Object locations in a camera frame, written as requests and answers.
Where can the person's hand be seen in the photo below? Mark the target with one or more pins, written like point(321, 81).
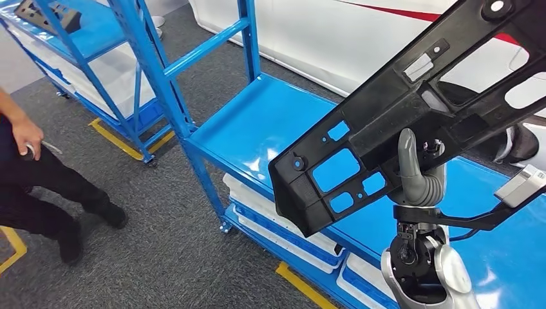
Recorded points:
point(27, 134)

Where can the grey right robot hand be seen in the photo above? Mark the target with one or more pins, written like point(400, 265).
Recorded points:
point(416, 187)

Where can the pale handheld device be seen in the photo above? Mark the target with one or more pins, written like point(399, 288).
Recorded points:
point(51, 148)

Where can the black plastic bumper part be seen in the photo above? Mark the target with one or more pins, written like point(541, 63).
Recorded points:
point(384, 102)
point(47, 17)

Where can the person's forearm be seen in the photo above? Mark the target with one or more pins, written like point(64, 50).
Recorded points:
point(8, 108)

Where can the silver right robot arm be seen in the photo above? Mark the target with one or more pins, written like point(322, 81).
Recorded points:
point(452, 273)

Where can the blue metal shelf rack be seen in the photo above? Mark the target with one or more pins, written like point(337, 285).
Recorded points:
point(264, 123)
point(98, 30)

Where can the person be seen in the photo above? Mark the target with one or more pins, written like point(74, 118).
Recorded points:
point(51, 179)

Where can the white foam board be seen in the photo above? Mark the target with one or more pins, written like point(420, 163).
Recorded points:
point(115, 76)

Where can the white car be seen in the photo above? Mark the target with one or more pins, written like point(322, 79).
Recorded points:
point(320, 42)

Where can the red barrier belt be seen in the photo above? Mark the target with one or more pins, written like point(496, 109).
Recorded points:
point(405, 12)

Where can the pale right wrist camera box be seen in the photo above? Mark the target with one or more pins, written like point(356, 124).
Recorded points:
point(520, 187)

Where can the chrome stanchion post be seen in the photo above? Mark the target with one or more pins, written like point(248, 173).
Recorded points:
point(158, 23)

